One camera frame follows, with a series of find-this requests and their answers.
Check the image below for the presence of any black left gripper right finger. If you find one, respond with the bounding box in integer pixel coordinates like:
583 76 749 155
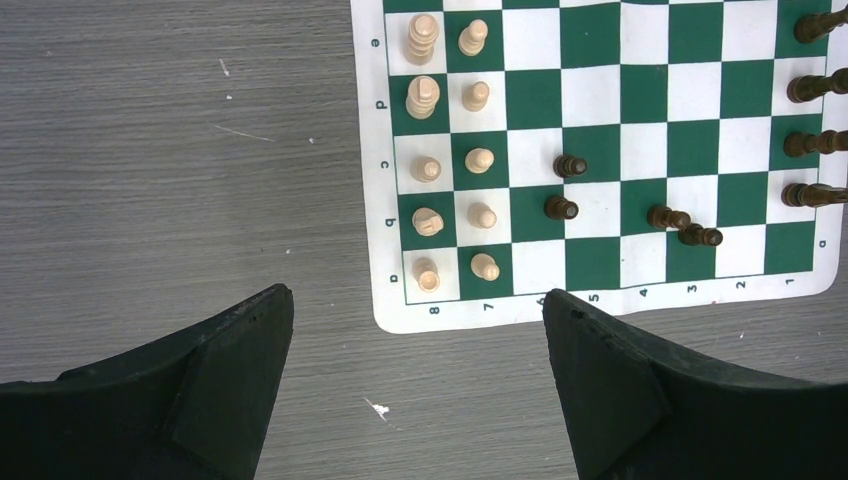
542 289 847 479

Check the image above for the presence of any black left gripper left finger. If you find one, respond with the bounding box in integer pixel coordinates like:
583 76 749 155
1 284 294 479

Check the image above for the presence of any dark chess pawn c5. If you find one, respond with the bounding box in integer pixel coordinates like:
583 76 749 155
553 154 588 179

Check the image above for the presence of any dark chess piece c3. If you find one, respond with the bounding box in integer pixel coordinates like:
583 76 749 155
781 183 847 208

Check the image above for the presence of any dark chess pawn a3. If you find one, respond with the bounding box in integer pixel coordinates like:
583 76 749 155
678 223 724 248

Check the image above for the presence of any dark chess pawn b3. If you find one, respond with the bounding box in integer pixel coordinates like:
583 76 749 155
647 205 692 230

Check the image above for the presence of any white chess pawn a7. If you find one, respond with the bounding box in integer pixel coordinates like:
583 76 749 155
471 253 501 282

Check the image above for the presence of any dark chess pawn b5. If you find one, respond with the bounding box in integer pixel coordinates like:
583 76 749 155
544 196 579 220

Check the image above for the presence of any white chess pawn b7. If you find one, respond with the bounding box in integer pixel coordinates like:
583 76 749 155
467 203 498 230

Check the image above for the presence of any white chess piece a8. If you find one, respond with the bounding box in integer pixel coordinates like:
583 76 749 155
413 258 441 293

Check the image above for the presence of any green white chess mat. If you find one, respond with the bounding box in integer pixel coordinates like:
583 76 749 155
351 1 847 334

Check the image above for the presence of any white chess piece b8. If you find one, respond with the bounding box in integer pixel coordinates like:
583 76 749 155
412 207 445 237

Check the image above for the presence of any white chess pawn c7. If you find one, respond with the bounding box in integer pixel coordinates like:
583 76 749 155
465 148 495 174

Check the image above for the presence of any dark chess piece c1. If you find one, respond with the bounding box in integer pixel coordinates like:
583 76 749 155
783 130 848 158

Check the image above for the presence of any white chess piece c8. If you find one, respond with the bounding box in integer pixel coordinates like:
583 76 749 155
411 156 442 183

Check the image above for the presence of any white chess pawn d7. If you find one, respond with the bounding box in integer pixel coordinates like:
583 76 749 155
462 81 491 112

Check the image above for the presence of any dark chess piece d1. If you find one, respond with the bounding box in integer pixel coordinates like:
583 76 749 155
787 67 848 103

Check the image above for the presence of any white chess piece d8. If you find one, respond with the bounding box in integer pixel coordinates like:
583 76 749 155
405 75 441 120

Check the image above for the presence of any white chess pawn e7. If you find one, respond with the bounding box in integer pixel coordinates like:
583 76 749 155
458 19 489 57

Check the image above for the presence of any dark chess piece e1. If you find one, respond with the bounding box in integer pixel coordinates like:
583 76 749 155
793 8 847 44

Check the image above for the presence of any white chess piece e8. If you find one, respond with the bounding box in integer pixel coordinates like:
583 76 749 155
404 13 440 66

